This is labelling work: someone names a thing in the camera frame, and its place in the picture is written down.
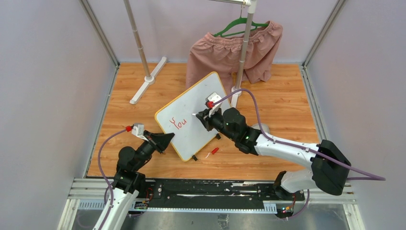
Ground yellow framed whiteboard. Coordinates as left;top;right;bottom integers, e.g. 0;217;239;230
155;71;226;161

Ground green clothes hanger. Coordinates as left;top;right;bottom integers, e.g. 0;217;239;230
213;12;270;37

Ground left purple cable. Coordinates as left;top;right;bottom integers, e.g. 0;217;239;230
96;126;133;230

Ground red marker cap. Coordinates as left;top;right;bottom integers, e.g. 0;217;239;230
211;148;219;154

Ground white clothes rack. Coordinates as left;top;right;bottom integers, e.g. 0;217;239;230
122;0;258;109

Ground pink shorts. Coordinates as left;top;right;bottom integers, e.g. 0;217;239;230
186;21;283;93

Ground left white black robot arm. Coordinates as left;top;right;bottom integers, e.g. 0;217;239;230
93;131;175;230

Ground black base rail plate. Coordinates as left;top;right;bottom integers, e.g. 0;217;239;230
128;179;306;218

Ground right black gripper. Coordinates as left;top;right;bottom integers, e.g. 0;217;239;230
197;106;237;142

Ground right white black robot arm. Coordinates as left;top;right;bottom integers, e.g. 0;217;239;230
195;108;351;200

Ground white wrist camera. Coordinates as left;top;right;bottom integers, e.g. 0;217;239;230
131;123;148;140
204;92;222;119

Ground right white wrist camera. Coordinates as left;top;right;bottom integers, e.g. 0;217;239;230
204;92;222;119

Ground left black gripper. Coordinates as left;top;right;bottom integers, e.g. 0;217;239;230
134;130;174;171

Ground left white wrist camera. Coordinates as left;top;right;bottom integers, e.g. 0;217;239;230
131;123;148;140

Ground grey whiteboard eraser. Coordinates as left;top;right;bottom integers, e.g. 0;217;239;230
251;123;270;133

